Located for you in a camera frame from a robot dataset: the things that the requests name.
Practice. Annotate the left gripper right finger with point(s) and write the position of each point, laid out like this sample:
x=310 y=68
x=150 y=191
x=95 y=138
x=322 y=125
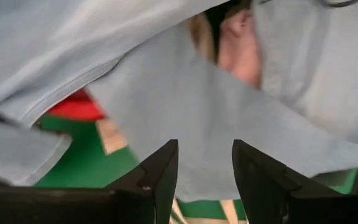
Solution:
x=275 y=202

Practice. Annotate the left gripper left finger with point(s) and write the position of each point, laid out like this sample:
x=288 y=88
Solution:
x=104 y=205

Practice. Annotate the light blue garment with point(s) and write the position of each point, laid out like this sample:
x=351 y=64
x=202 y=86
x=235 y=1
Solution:
x=182 y=109

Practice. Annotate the red plastic laundry basket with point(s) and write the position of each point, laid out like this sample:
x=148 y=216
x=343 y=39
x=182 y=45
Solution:
x=76 y=109

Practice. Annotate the green table mat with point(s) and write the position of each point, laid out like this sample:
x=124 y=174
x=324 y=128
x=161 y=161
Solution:
x=82 y=161

